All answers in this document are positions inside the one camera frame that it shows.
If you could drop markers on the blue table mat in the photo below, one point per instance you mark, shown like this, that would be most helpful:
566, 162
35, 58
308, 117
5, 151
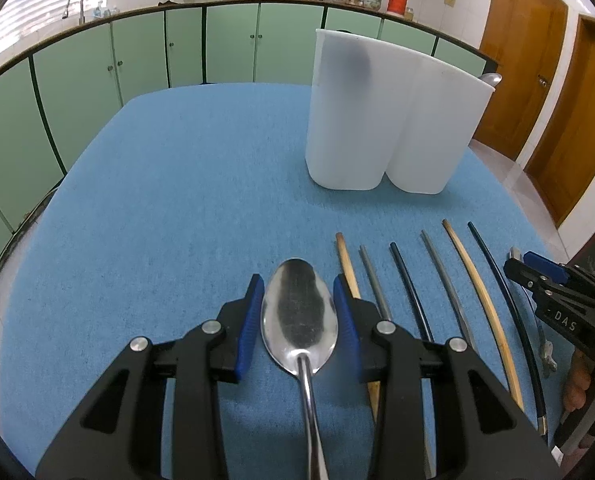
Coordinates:
177, 210

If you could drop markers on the silver metal utensil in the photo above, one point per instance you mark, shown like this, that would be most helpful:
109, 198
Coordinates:
547, 355

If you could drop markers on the silver metal spoon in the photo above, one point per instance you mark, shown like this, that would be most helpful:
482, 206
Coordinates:
297, 305

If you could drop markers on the person's right hand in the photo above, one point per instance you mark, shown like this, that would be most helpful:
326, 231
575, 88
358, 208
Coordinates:
577, 385

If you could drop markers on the metal spoon in holder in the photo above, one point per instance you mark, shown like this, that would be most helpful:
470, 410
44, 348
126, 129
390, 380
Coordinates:
491, 79

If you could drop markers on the bamboo chopstick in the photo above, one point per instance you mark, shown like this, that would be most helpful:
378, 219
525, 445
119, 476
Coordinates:
346, 265
482, 300

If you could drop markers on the black chopstick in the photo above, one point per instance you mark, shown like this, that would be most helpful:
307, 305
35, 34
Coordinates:
486, 256
410, 290

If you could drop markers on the white window blinds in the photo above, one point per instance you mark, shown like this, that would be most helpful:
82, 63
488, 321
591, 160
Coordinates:
42, 10

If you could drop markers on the grey chopstick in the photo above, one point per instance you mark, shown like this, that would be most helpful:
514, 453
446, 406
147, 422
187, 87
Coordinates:
372, 280
445, 280

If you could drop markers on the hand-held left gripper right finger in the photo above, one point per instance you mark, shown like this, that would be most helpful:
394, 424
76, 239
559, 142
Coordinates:
345, 321

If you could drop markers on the white plastic utensil holder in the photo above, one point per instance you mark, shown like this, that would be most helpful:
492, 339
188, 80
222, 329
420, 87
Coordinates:
377, 125

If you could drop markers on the green lower kitchen cabinets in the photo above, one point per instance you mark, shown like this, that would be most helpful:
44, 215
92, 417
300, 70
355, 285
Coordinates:
77, 85

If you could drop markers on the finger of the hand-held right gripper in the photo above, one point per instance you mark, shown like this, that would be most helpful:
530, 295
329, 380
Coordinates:
545, 263
520, 272

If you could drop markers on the metal kitchen faucet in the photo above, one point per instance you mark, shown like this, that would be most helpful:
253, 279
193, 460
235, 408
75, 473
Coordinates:
80, 0

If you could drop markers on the bottles beside sink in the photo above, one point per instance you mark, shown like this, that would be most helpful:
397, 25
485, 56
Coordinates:
106, 11

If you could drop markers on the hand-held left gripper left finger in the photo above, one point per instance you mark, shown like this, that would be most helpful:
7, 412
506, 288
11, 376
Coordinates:
250, 321

